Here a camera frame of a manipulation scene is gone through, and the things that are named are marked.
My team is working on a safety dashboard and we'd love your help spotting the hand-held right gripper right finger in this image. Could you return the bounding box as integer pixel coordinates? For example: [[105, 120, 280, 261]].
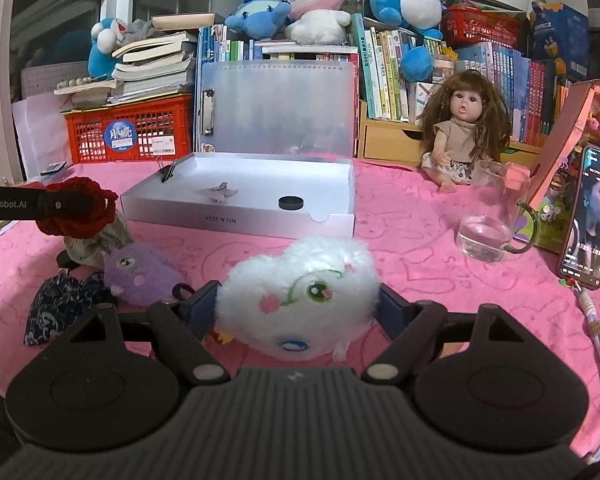
[[367, 284, 531, 387]]

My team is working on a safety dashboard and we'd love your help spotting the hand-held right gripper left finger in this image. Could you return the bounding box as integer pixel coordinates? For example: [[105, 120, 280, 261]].
[[70, 280, 231, 387]]

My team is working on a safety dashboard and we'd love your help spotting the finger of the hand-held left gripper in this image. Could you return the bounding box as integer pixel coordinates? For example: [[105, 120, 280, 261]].
[[0, 185, 95, 221]]

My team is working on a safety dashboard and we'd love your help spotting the purple plush toy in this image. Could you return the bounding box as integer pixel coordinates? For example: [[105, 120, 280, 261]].
[[102, 241, 186, 307]]

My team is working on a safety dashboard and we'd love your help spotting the red crochet flower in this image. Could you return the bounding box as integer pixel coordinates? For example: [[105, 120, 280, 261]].
[[34, 176, 118, 237]]

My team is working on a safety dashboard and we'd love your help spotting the green checked fabric hat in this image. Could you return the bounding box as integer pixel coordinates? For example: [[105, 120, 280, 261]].
[[62, 212, 131, 266]]

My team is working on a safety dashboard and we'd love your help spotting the white fluffy plush toy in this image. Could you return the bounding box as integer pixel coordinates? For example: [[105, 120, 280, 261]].
[[214, 236, 381, 361]]

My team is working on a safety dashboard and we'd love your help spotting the white cardboard box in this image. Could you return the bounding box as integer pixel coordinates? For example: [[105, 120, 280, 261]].
[[120, 152, 356, 240]]

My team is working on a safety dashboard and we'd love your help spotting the blue patterned cloth pouch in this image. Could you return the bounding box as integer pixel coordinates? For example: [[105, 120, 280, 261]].
[[24, 270, 116, 347]]

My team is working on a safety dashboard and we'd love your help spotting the pink printed tablecloth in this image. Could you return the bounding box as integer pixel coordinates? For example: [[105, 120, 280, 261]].
[[0, 157, 600, 461]]

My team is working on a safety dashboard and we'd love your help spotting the white paper sheet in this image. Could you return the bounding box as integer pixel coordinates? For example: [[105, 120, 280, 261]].
[[12, 97, 71, 171]]

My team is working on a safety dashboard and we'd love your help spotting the red plastic crate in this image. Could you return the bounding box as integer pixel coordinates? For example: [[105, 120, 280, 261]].
[[62, 94, 193, 163]]

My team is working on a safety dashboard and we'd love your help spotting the silver hair clip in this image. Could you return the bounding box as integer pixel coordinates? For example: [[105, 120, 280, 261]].
[[195, 182, 238, 202]]

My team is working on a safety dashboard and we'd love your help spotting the white perforated board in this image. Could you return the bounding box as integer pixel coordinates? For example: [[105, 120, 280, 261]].
[[20, 65, 91, 101]]

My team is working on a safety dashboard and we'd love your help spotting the black round cap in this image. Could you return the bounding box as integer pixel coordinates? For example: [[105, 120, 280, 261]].
[[278, 195, 316, 211]]

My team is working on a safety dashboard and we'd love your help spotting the blue white cat plush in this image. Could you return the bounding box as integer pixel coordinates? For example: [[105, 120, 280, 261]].
[[87, 19, 131, 81]]

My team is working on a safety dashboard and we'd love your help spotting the wooden drawer organizer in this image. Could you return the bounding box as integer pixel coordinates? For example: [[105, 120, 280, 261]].
[[357, 100, 551, 166]]

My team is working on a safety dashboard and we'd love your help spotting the stack of books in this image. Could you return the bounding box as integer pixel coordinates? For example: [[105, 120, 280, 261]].
[[55, 15, 201, 108]]

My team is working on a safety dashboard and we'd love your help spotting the brown-haired doll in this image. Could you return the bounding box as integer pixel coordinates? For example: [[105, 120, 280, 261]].
[[420, 71, 512, 195]]

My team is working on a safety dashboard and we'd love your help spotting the grey cloth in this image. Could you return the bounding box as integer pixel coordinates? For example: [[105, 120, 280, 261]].
[[125, 19, 153, 41]]

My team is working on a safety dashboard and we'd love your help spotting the translucent plastic folder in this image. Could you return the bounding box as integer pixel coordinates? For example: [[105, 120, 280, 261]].
[[195, 57, 360, 158]]

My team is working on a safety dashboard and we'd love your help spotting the smartphone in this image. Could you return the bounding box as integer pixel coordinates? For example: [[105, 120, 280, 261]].
[[559, 145, 600, 291]]

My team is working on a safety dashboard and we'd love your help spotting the row of green-spined books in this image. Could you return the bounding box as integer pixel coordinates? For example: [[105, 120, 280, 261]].
[[352, 14, 456, 123]]

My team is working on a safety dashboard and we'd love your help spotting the row of thin books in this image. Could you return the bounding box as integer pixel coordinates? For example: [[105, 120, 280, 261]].
[[197, 25, 358, 63]]

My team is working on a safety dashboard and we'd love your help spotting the small blue plush toy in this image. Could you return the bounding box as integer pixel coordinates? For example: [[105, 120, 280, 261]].
[[224, 0, 293, 41]]

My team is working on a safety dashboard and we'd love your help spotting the red plastic basket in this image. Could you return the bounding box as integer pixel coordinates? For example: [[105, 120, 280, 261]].
[[441, 6, 523, 51]]

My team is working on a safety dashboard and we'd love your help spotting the large blue plush toy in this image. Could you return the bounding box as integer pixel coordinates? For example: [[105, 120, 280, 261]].
[[366, 0, 448, 83]]

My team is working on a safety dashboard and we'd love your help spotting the blue printed carton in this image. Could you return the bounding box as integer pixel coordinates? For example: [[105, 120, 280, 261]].
[[527, 0, 591, 83]]

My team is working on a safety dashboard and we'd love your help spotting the glass cup with green handle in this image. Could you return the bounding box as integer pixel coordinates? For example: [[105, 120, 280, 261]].
[[456, 160, 538, 263]]

